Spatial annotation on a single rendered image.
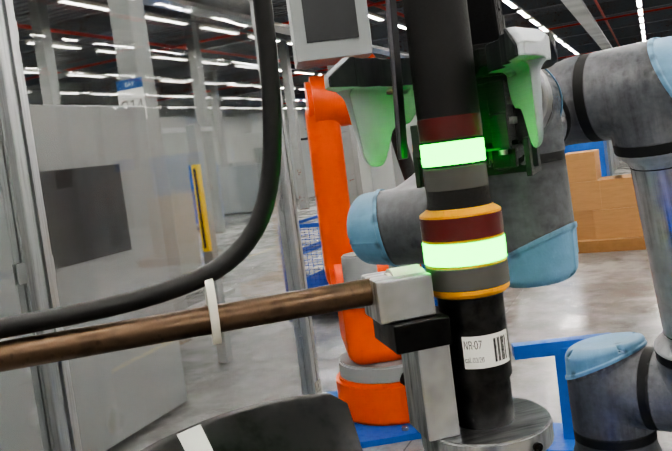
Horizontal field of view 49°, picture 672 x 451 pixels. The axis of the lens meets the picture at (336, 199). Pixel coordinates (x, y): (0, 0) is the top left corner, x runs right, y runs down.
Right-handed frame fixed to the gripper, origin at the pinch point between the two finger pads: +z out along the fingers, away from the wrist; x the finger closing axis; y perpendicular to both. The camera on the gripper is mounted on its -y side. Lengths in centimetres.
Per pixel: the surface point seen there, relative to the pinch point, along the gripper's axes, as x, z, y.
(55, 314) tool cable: 16.4, 9.2, 10.0
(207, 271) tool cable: 10.6, 5.1, 9.2
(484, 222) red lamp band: -1.8, -1.4, 8.8
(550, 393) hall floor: 50, -416, 167
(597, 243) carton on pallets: 39, -911, 156
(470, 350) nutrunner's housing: -0.3, -1.2, 15.3
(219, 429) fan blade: 18.4, -6.0, 21.7
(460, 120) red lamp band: -1.2, -1.6, 3.5
